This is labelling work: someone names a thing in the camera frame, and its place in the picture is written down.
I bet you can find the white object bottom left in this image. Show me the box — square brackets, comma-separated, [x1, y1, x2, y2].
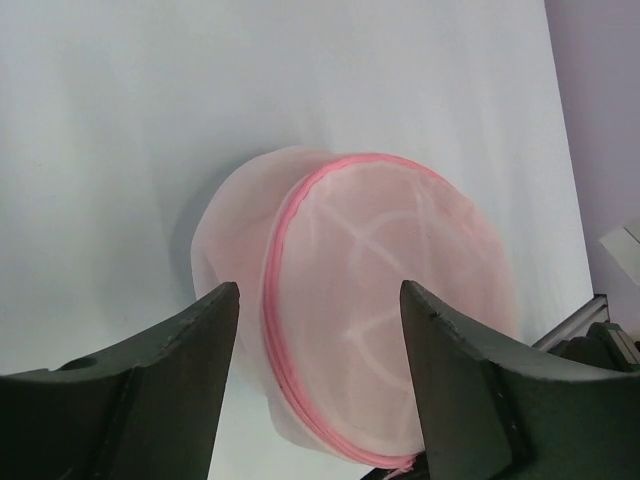
[599, 219, 640, 286]

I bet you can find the aluminium frame rail front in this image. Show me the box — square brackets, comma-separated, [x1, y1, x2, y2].
[532, 294, 610, 351]

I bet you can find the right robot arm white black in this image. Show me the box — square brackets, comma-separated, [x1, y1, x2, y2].
[555, 322, 639, 373]

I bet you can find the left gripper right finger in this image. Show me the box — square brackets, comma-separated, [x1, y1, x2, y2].
[400, 281, 639, 479]

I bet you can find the pink mesh laundry bag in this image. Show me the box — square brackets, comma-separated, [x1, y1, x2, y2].
[191, 147, 520, 472]

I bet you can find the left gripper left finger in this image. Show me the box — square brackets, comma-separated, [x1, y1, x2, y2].
[1, 282, 239, 479]

